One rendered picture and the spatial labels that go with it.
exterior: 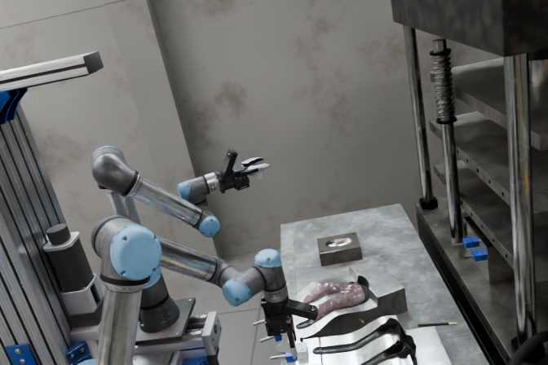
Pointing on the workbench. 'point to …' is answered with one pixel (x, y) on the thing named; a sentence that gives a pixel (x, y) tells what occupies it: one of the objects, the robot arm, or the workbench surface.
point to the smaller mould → (339, 248)
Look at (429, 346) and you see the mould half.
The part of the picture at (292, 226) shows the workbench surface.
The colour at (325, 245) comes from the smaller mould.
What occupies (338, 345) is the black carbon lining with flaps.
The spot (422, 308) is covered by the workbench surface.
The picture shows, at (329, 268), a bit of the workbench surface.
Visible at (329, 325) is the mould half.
